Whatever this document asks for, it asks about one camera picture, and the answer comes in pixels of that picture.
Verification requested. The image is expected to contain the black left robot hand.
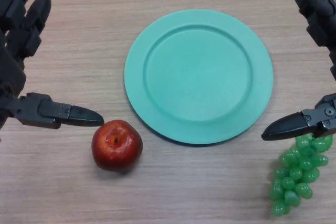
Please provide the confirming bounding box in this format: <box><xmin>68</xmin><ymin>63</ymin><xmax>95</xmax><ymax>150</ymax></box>
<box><xmin>0</xmin><ymin>0</ymin><xmax>105</xmax><ymax>131</ymax></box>

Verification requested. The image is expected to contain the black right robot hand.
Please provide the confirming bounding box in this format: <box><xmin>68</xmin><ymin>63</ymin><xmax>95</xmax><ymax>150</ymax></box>
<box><xmin>261</xmin><ymin>0</ymin><xmax>336</xmax><ymax>142</ymax></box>

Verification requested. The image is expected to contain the red apple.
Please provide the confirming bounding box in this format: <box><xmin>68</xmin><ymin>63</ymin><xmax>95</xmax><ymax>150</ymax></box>
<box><xmin>91</xmin><ymin>119</ymin><xmax>144</xmax><ymax>174</ymax></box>

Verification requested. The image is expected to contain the green round plate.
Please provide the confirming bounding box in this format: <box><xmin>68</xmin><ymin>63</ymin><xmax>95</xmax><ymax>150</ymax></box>
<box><xmin>124</xmin><ymin>8</ymin><xmax>274</xmax><ymax>147</ymax></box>

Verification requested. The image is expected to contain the green grape bunch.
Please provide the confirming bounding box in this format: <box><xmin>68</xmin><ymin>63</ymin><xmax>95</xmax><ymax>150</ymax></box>
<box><xmin>269</xmin><ymin>133</ymin><xmax>334</xmax><ymax>218</ymax></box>

